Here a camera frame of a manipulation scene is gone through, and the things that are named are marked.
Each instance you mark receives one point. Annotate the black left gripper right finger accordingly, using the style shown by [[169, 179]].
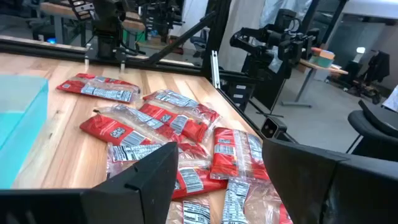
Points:
[[326, 193]]

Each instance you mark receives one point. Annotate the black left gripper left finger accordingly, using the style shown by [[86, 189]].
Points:
[[124, 202]]

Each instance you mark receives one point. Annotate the black office chair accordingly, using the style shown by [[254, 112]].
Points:
[[373, 127]]

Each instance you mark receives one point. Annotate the wooden background desk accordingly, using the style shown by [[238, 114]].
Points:
[[314, 67]]

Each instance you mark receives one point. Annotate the teal translucent plastic basket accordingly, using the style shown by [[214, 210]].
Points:
[[21, 124]]

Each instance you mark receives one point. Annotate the teal box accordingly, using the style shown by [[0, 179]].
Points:
[[320, 62]]

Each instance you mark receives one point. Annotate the black hanging coat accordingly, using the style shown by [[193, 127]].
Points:
[[379, 67]]

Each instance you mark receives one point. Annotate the orange box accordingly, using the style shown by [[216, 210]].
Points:
[[325, 53]]

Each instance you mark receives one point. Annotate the white lamp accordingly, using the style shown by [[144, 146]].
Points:
[[360, 53]]

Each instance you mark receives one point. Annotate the wooden background workbench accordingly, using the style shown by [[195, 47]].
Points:
[[59, 11]]

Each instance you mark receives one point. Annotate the black table-level camera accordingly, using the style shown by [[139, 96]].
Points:
[[273, 127]]

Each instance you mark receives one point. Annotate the silver aluminium bracket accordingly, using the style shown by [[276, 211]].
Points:
[[215, 70]]

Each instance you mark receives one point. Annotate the black table edge rail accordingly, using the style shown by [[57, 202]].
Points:
[[62, 51]]

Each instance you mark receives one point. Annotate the black diagonal frame brace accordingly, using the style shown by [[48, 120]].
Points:
[[180, 39]]

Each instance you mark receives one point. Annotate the black frame post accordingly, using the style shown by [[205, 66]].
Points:
[[216, 37]]

